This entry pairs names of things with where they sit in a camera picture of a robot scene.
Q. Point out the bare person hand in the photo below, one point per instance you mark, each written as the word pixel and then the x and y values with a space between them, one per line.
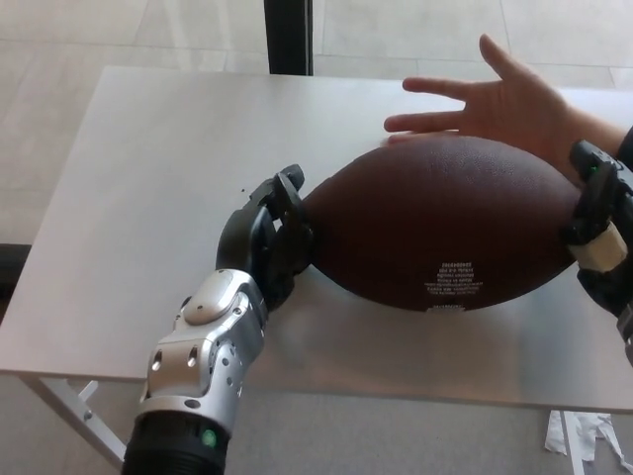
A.
pixel 519 104

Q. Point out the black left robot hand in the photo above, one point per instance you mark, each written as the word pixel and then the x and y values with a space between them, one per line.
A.
pixel 247 237

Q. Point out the crumpled white paper scrap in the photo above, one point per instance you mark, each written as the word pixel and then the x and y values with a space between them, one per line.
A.
pixel 601 435

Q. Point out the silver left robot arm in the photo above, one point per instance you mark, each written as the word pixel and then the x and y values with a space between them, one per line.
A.
pixel 198 366

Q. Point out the black window frame post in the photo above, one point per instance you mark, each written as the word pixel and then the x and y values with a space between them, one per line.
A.
pixel 288 34

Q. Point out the white metal table leg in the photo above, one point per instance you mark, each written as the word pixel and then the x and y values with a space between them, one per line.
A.
pixel 572 445
pixel 74 415

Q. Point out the brown leather american football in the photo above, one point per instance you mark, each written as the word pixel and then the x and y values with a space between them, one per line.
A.
pixel 435 218

